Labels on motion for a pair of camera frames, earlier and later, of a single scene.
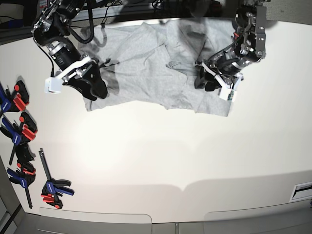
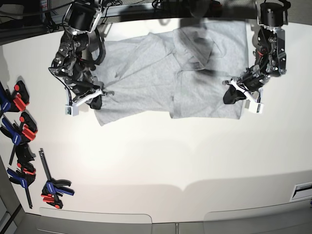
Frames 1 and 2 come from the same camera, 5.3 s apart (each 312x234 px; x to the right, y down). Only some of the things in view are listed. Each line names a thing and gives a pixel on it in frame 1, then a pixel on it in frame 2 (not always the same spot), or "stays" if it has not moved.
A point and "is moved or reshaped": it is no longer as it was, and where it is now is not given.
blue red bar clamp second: [21, 134] stays
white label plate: [302, 191] stays
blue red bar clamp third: [24, 175] stays
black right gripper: [226, 67] -> [250, 78]
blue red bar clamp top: [15, 102] stays
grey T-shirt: [156, 62] is moved or reshaped
